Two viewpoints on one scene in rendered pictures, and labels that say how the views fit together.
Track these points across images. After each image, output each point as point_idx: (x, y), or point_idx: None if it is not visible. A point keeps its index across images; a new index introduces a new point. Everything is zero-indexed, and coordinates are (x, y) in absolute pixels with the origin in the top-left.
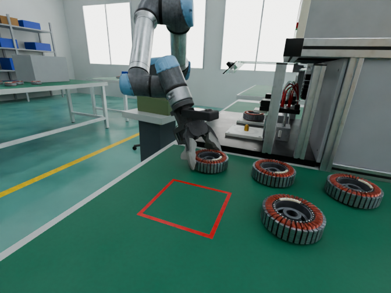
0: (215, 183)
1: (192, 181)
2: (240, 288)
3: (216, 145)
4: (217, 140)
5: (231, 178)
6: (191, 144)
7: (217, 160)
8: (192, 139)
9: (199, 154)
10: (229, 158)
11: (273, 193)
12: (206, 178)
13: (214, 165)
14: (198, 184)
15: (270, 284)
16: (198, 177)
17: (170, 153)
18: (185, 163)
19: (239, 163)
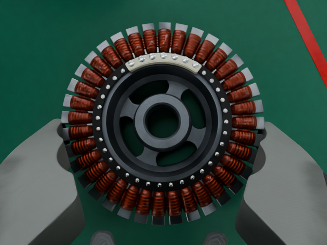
0: (255, 14)
1: (309, 79)
2: None
3: (60, 146)
4: (12, 164)
5: (176, 1)
6: (306, 201)
7: (180, 47)
8: (293, 236)
9: (185, 177)
10: (36, 109)
11: None
12: (250, 62)
13: (216, 44)
14: (306, 51)
15: None
16: (269, 84)
17: None
18: (225, 210)
19: (42, 55)
